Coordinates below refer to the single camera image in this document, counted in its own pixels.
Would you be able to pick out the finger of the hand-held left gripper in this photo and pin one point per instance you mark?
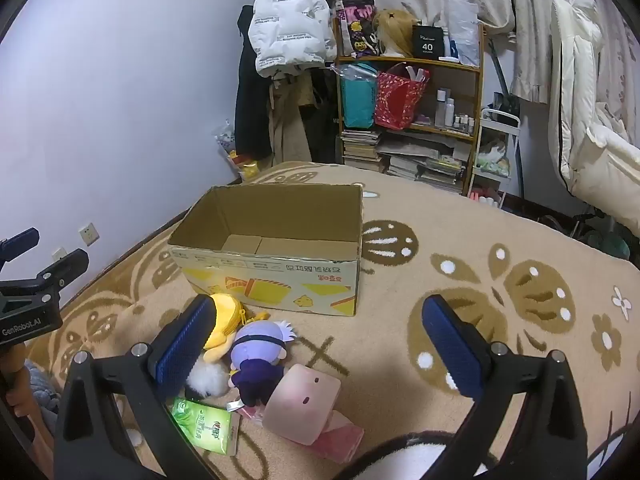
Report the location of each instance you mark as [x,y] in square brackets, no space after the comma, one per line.
[17,242]
[67,265]

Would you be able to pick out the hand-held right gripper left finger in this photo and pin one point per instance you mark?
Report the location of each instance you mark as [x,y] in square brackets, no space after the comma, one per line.
[182,345]

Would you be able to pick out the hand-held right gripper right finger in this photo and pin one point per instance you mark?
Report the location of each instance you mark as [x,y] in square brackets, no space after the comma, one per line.
[450,347]

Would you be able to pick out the black and white fluffy plush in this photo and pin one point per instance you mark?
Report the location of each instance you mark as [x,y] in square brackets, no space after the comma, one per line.
[210,377]

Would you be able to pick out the yellow bear plush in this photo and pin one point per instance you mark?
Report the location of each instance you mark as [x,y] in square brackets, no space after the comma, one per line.
[225,325]

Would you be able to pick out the purple-haired plush doll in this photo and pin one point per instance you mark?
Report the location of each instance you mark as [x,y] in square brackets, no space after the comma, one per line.
[260,360]

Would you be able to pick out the cardboard box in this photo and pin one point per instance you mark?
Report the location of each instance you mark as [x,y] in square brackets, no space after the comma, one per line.
[280,270]

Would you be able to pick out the pink square plush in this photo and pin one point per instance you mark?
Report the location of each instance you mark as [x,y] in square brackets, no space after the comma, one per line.
[300,400]

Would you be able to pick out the beige patterned carpet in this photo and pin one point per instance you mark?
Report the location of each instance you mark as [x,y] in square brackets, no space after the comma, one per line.
[390,340]

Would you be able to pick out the green tissue pack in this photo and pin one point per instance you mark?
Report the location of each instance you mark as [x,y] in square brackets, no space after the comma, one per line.
[205,427]

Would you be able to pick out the person's leg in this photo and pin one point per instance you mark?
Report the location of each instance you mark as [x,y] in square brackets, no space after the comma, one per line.
[30,405]

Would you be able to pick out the wide stack of books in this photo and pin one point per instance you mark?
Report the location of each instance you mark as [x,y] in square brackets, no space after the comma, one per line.
[425,162]

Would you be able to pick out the clear plastic bag of toys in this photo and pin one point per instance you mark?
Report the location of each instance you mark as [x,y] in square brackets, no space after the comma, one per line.
[232,152]

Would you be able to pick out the narrow stack of books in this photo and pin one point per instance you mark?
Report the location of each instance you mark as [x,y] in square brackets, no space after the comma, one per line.
[361,150]

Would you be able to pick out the row of small cosmetic jars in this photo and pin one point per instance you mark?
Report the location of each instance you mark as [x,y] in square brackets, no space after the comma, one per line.
[464,122]

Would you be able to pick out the short white bottle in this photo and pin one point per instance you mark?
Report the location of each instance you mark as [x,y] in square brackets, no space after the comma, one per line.
[449,112]

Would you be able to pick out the white metal cart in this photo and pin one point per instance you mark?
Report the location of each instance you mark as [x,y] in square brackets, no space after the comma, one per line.
[500,117]

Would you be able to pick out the white folded mattress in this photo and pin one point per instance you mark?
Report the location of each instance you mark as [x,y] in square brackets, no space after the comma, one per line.
[600,160]

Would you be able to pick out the tall white bottle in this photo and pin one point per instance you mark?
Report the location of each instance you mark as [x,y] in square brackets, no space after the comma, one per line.
[440,107]

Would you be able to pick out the beige hanging coat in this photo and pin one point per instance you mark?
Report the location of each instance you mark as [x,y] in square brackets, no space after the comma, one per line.
[287,125]

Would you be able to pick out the black hanging coat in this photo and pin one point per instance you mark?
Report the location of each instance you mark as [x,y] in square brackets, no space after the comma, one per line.
[250,100]

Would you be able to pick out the red patterned bag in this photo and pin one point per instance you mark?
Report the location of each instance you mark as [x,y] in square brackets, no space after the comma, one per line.
[397,100]

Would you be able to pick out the teal bag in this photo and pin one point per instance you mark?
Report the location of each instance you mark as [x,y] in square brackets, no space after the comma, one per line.
[357,100]

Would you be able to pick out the dark hanging garment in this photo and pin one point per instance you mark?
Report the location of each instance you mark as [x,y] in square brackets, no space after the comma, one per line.
[322,110]

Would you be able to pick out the wooden shelf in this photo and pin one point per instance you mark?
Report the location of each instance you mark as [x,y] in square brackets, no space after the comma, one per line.
[452,66]

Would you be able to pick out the black box with white print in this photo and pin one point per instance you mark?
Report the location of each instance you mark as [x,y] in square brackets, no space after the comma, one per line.
[428,40]

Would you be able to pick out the white plastic bag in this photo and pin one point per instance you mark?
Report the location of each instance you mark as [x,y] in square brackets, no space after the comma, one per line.
[462,30]

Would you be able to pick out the blond wig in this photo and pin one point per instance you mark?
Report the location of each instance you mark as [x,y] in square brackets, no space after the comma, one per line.
[395,27]

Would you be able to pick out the dark printed bag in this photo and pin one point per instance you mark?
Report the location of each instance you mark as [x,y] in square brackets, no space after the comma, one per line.
[357,30]

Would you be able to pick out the white puffer jacket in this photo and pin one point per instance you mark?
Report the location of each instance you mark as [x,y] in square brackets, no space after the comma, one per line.
[290,20]

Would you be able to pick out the cream patterned curtain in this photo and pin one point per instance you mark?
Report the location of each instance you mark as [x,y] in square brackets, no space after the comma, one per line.
[545,20]

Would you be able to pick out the white wall socket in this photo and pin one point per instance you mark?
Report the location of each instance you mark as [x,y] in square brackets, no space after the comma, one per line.
[60,253]
[88,234]

